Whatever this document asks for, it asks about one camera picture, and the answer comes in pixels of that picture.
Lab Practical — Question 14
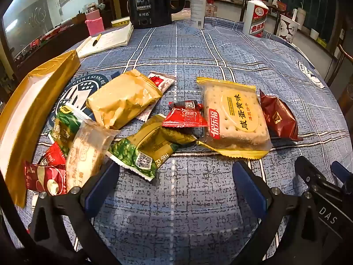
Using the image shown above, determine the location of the red packet with gold ball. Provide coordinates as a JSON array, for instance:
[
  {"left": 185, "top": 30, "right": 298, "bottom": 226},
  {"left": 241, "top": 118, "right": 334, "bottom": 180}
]
[{"left": 23, "top": 161, "right": 68, "bottom": 196}]

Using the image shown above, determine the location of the television screen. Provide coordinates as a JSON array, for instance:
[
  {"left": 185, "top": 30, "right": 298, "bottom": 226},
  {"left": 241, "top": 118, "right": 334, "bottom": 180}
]
[{"left": 0, "top": 0, "right": 100, "bottom": 67}]

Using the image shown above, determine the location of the pale cake packet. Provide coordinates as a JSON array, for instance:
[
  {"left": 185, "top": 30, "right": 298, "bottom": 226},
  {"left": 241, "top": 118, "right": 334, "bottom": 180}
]
[{"left": 66, "top": 120, "right": 120, "bottom": 195}]

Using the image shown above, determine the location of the white packet with red label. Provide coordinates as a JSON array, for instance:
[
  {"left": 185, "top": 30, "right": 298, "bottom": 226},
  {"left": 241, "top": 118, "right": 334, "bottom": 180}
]
[{"left": 136, "top": 71, "right": 177, "bottom": 122}]

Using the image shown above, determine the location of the green pea snack packet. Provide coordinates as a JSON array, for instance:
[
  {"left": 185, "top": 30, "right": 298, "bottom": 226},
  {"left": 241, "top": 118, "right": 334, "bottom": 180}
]
[
  {"left": 52, "top": 103, "right": 91, "bottom": 155},
  {"left": 108, "top": 114, "right": 197, "bottom": 181}
]

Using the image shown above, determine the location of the clear jar with red lid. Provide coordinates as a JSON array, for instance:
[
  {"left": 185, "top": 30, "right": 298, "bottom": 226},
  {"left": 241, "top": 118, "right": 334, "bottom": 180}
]
[{"left": 205, "top": 0, "right": 218, "bottom": 18}]

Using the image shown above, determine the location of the wooden chair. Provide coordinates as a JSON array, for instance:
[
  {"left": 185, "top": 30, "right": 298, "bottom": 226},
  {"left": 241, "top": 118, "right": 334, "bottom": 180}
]
[{"left": 327, "top": 44, "right": 353, "bottom": 89}]

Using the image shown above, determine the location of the plain red snack packet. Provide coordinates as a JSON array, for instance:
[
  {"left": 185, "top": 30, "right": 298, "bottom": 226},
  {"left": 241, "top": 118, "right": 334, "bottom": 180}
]
[{"left": 39, "top": 142, "right": 67, "bottom": 167}]

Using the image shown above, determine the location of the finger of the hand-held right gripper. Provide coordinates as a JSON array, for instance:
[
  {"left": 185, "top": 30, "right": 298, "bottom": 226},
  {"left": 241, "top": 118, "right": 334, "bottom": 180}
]
[
  {"left": 295, "top": 156, "right": 326, "bottom": 191},
  {"left": 330, "top": 161, "right": 353, "bottom": 189}
]

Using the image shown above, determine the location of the dark red snack packet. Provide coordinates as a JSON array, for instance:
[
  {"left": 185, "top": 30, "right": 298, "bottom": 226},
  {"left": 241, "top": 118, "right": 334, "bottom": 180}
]
[{"left": 259, "top": 89, "right": 303, "bottom": 142}]

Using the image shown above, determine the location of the yellow cracker packet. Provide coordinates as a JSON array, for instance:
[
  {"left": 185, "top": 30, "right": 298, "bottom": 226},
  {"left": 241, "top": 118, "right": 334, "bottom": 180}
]
[{"left": 196, "top": 77, "right": 272, "bottom": 160}]

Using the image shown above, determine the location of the pink sleeved bottle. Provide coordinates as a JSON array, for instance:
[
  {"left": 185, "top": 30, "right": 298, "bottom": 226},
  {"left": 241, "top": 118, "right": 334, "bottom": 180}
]
[{"left": 85, "top": 4, "right": 105, "bottom": 36}]

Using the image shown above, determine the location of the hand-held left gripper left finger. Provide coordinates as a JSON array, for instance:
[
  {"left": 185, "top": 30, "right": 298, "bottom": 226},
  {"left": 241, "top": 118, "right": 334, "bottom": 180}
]
[{"left": 28, "top": 160, "right": 120, "bottom": 265}]

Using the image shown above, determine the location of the white liquor bottle red label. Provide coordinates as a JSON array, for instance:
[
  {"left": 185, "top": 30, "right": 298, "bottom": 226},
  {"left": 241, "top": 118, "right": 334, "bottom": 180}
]
[{"left": 242, "top": 0, "right": 269, "bottom": 38}]

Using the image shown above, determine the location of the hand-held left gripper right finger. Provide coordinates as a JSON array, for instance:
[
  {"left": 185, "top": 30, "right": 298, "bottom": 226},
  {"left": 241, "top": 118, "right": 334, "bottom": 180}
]
[{"left": 232, "top": 160, "right": 323, "bottom": 265}]

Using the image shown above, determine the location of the yellow book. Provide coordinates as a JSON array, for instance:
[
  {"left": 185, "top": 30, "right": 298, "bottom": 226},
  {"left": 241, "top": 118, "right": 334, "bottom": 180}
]
[{"left": 111, "top": 17, "right": 131, "bottom": 28}]

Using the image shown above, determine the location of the tall white cup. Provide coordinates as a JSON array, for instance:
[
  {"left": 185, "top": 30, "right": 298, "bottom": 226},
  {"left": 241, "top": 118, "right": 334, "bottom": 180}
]
[{"left": 296, "top": 7, "right": 307, "bottom": 28}]

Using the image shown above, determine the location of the small red candy packet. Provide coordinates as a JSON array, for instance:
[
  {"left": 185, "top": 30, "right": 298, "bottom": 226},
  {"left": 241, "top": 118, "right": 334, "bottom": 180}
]
[{"left": 162, "top": 100, "right": 209, "bottom": 128}]

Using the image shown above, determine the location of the gold cardboard box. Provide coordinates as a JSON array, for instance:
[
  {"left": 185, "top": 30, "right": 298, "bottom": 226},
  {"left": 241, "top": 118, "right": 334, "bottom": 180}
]
[{"left": 0, "top": 50, "right": 81, "bottom": 208}]

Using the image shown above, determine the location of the open white notebook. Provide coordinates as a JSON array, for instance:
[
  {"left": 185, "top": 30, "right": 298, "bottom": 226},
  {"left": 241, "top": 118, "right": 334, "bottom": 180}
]
[{"left": 76, "top": 23, "right": 134, "bottom": 58}]

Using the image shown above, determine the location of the black electric kettle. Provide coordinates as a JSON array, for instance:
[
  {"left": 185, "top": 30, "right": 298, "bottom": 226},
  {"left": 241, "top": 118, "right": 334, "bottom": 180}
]
[{"left": 127, "top": 0, "right": 173, "bottom": 29}]

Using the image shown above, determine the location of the tan crinkled snack packet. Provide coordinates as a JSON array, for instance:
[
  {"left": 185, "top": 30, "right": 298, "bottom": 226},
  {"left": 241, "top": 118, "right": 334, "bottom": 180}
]
[{"left": 86, "top": 70, "right": 163, "bottom": 130}]

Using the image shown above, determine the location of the white spray bottle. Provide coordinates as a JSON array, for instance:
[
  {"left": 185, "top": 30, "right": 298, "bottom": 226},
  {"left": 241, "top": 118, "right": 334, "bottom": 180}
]
[{"left": 191, "top": 0, "right": 207, "bottom": 29}]

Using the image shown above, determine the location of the blue plaid tablecloth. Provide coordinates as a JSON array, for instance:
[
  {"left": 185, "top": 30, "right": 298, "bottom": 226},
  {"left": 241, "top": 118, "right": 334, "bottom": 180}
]
[{"left": 11, "top": 17, "right": 353, "bottom": 265}]

